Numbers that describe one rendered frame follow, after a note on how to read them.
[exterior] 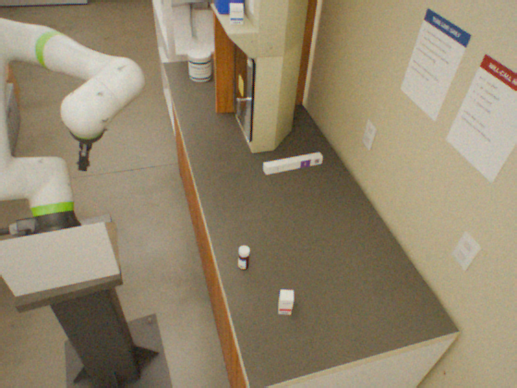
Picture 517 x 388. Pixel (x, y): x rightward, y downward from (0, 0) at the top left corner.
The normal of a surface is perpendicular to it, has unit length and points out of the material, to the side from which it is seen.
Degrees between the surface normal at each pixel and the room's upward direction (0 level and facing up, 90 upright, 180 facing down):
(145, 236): 0
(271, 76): 90
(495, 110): 90
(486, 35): 90
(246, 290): 0
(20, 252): 90
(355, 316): 0
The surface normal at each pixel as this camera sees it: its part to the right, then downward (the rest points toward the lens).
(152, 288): 0.06, -0.73
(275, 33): 0.29, 0.67
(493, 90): -0.96, 0.16
